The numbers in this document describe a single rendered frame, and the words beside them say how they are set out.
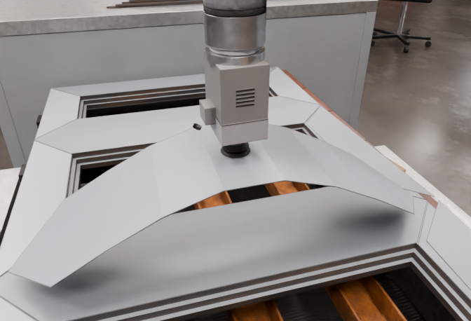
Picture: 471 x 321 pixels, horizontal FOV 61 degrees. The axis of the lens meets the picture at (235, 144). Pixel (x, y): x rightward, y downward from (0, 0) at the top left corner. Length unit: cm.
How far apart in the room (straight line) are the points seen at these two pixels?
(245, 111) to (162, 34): 86
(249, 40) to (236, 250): 34
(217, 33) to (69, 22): 89
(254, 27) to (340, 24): 106
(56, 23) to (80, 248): 88
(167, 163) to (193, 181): 7
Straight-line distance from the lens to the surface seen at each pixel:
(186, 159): 57
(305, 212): 74
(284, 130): 68
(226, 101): 49
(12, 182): 111
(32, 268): 63
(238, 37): 47
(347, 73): 160
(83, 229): 60
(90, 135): 102
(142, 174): 60
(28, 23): 134
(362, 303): 84
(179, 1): 142
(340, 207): 76
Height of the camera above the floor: 131
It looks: 30 degrees down
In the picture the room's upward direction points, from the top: straight up
